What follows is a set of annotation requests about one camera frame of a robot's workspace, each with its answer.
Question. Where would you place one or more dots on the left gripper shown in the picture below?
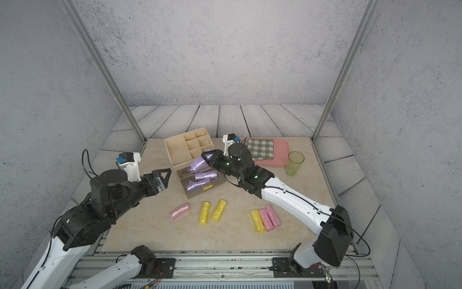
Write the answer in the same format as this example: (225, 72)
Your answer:
(152, 183)

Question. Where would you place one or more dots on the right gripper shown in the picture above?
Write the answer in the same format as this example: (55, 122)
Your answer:
(216, 159)

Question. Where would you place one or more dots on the angled purple bag roll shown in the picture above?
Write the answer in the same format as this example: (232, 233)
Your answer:
(200, 176)

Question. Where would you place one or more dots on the grey translucent drawer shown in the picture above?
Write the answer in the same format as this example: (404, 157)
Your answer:
(185, 176)

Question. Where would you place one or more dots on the beige drawer organizer cabinet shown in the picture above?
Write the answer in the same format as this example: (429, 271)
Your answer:
(186, 147)

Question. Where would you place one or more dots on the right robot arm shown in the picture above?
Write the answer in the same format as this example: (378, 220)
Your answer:
(332, 226)

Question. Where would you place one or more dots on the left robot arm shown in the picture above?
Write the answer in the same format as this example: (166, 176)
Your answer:
(77, 230)

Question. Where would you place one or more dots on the left pink bag roll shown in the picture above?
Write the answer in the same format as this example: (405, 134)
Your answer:
(182, 209)

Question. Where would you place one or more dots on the pink bag roll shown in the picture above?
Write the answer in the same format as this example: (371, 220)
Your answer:
(182, 209)
(266, 221)
(273, 216)

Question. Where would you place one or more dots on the green checkered cloth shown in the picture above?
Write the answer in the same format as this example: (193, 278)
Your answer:
(260, 149)

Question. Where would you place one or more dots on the middle yellow bag roll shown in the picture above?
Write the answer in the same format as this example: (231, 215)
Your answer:
(219, 210)

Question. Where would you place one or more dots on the yellow bag roll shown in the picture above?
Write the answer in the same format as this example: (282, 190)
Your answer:
(257, 221)
(204, 213)
(219, 210)

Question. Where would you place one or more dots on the left yellow bag roll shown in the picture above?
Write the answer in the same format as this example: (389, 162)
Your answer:
(204, 213)

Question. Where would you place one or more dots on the pink plastic tray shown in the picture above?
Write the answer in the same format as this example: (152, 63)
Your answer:
(281, 151)

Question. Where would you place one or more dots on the green translucent cup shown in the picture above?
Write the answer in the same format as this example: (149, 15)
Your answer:
(295, 161)

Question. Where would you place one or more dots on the right yellow bag roll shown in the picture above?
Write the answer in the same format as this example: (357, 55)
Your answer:
(257, 221)

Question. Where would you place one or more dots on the pink bag roll inner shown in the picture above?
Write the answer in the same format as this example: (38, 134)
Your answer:
(266, 221)

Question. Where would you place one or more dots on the pink bag roll outer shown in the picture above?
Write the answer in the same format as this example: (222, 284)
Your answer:
(273, 216)

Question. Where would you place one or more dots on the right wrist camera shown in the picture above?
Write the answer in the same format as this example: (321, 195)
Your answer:
(228, 140)

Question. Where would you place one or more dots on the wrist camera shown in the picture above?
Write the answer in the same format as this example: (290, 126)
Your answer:
(129, 162)
(228, 140)

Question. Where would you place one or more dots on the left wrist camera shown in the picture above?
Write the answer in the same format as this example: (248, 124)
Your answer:
(129, 162)

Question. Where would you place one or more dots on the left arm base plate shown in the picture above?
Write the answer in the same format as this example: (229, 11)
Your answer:
(162, 268)

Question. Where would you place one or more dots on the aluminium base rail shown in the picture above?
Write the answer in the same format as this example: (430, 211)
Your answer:
(248, 266)

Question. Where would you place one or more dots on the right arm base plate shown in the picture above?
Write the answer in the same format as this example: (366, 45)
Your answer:
(285, 269)

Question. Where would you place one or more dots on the left aluminium frame post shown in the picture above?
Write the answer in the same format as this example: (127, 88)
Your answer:
(72, 14)

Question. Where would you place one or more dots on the aluminium frame post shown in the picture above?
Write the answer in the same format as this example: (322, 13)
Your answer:
(347, 64)
(72, 14)

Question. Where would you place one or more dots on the right aluminium frame post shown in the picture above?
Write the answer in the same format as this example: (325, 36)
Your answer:
(347, 64)

